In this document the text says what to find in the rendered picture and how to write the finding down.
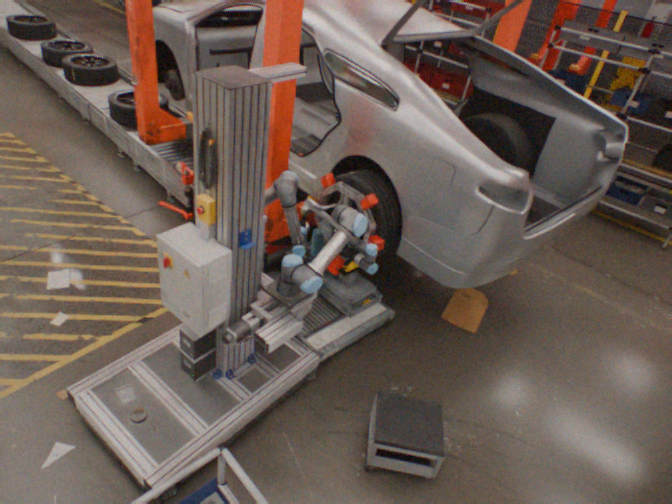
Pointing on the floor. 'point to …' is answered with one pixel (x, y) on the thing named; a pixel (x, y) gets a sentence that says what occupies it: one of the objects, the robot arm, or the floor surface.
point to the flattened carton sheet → (466, 309)
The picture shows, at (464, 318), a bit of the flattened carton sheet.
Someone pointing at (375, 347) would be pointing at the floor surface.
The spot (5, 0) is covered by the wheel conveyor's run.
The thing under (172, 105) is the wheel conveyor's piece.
